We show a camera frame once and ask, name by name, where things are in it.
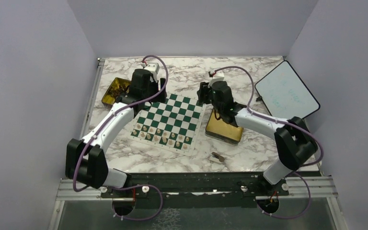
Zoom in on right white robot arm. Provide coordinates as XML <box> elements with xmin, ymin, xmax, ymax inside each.
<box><xmin>197</xmin><ymin>80</ymin><xmax>319</xmax><ymax>195</ymax></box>

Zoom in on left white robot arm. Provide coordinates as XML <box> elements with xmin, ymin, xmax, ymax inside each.
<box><xmin>65</xmin><ymin>63</ymin><xmax>166</xmax><ymax>197</ymax></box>

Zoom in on gold tin with dark pieces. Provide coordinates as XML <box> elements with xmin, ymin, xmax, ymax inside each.
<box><xmin>101</xmin><ymin>78</ymin><xmax>131</xmax><ymax>108</ymax></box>

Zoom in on light wooden chess pieces row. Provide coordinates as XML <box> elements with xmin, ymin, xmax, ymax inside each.
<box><xmin>130</xmin><ymin>123</ymin><xmax>195</xmax><ymax>152</ymax></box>

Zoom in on empty gold tin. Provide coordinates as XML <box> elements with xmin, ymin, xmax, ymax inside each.
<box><xmin>205</xmin><ymin>109</ymin><xmax>244</xmax><ymax>145</ymax></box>

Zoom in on green and white chessboard mat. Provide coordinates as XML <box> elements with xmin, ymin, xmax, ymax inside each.
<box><xmin>129</xmin><ymin>93</ymin><xmax>206</xmax><ymax>156</ymax></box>

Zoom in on small wooden piece on table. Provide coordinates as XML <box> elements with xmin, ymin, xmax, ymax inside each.
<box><xmin>210</xmin><ymin>152</ymin><xmax>225</xmax><ymax>163</ymax></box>

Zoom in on white tablet whiteboard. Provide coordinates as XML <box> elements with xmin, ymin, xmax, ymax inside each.
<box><xmin>254</xmin><ymin>60</ymin><xmax>321</xmax><ymax>119</ymax></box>

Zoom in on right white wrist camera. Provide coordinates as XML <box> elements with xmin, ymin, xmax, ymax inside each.
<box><xmin>208</xmin><ymin>70</ymin><xmax>224</xmax><ymax>88</ymax></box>

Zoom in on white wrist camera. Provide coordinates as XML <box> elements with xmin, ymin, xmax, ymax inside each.
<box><xmin>141</xmin><ymin>62</ymin><xmax>160</xmax><ymax>83</ymax></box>
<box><xmin>208</xmin><ymin>70</ymin><xmax>224</xmax><ymax>88</ymax></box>

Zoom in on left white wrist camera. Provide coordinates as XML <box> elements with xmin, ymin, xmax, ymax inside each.
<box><xmin>141</xmin><ymin>62</ymin><xmax>160</xmax><ymax>83</ymax></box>

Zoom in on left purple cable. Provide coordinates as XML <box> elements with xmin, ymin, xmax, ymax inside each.
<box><xmin>73</xmin><ymin>55</ymin><xmax>164</xmax><ymax>222</ymax></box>

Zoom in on purple cable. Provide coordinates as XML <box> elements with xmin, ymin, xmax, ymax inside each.
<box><xmin>209</xmin><ymin>66</ymin><xmax>324</xmax><ymax>220</ymax></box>
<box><xmin>73</xmin><ymin>55</ymin><xmax>164</xmax><ymax>222</ymax></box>

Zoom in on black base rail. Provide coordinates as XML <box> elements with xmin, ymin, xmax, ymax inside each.
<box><xmin>68</xmin><ymin>171</ymin><xmax>305</xmax><ymax>210</ymax></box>

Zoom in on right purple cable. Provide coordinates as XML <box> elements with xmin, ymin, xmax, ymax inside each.
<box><xmin>209</xmin><ymin>66</ymin><xmax>324</xmax><ymax>220</ymax></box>

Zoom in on aluminium frame rail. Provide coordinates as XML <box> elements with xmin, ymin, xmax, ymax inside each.
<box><xmin>48</xmin><ymin>57</ymin><xmax>134</xmax><ymax>230</ymax></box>

